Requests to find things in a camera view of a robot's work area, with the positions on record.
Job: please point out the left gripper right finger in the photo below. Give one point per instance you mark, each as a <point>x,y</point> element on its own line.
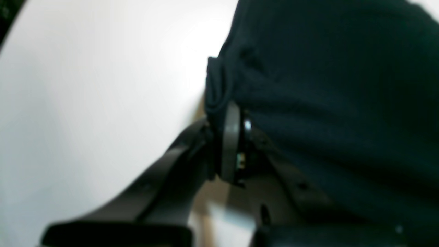
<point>289,210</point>

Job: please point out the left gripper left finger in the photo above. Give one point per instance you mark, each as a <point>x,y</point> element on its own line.
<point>152,211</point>

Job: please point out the black T-shirt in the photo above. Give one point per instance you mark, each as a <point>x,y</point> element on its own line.
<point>348,91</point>

